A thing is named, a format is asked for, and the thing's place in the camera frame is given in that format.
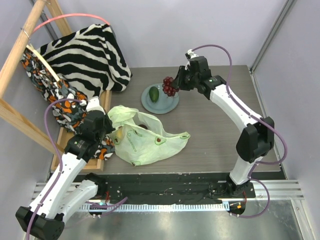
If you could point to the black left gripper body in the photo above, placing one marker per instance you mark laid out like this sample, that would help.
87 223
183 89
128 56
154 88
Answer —
106 127

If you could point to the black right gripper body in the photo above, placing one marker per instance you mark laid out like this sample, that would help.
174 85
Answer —
182 78

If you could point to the red grape bunch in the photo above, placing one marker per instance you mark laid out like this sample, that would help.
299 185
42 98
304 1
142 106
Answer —
167 87

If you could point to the yellow lemon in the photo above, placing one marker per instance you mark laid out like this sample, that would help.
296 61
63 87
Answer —
119 133

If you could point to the light green plastic bag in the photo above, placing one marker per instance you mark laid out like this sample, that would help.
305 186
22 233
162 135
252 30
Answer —
141 146

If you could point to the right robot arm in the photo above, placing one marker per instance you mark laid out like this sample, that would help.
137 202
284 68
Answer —
256 135

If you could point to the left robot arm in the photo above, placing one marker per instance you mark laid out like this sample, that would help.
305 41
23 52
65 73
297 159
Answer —
45 218

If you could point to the light blue plate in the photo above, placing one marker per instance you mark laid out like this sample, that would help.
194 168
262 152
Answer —
164 103

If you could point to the dark green avocado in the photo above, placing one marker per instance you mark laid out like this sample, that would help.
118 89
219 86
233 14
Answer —
154 94

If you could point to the zebra pattern cloth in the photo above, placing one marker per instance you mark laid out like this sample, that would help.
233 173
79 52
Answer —
90 60

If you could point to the cream hanger hoop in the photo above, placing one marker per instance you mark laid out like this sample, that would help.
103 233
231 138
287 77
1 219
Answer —
44 62

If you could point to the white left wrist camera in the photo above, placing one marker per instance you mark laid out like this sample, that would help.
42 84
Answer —
94 104

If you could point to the wooden clothes rack frame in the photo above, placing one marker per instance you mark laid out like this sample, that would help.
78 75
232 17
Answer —
15 85

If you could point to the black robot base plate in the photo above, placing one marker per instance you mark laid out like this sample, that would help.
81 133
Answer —
173 188

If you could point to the slotted cable duct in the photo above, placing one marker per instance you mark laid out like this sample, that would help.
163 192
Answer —
139 208

